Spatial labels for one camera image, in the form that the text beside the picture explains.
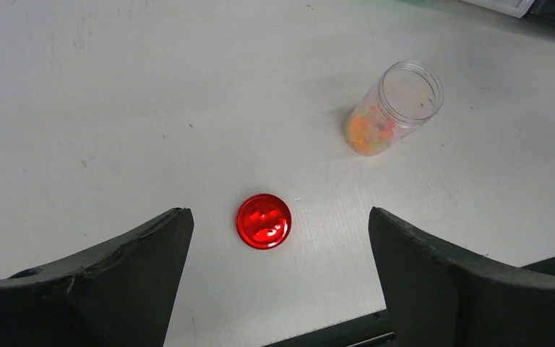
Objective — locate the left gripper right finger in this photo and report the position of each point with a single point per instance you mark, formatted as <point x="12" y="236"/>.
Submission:
<point x="440" y="294"/>

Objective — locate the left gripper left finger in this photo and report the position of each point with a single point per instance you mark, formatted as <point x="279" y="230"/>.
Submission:
<point x="119" y="292"/>

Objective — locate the clear plastic jar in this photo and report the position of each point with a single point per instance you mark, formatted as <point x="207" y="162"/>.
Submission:
<point x="404" y="98"/>

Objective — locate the red jar lid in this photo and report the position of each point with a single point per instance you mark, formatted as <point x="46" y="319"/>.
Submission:
<point x="263" y="221"/>

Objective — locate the white lollipop bin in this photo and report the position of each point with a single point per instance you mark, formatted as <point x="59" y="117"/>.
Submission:
<point x="513" y="8"/>

